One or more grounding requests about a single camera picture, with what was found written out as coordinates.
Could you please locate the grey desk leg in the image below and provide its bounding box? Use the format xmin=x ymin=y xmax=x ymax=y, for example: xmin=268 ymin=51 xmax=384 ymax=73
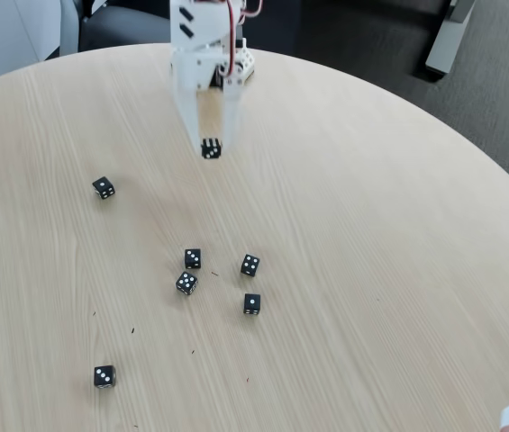
xmin=424 ymin=0 xmax=476 ymax=76

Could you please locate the red black gripper cable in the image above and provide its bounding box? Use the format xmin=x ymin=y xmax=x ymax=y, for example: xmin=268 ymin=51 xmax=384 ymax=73
xmin=223 ymin=0 xmax=244 ymax=77

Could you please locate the red black arm cable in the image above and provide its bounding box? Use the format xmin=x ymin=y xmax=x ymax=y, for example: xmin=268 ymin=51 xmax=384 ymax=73
xmin=240 ymin=0 xmax=265 ymax=20

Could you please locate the dark grey chair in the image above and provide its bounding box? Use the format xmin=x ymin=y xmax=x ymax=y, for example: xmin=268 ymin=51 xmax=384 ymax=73
xmin=77 ymin=3 xmax=173 ymax=53

